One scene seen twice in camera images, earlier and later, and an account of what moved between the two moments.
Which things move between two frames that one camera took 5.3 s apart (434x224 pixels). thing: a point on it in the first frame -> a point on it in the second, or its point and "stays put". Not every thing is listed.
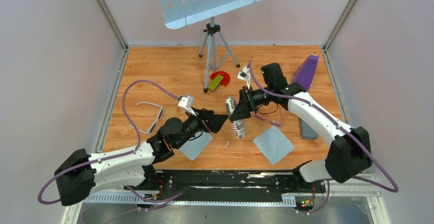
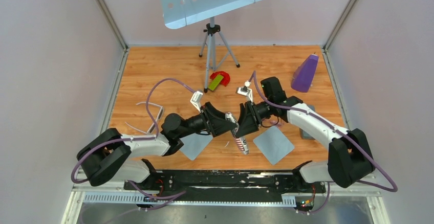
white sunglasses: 152,127 stays put
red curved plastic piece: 226,79 stays put
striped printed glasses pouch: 238,126 -> 239,140
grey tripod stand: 217,52 stays put
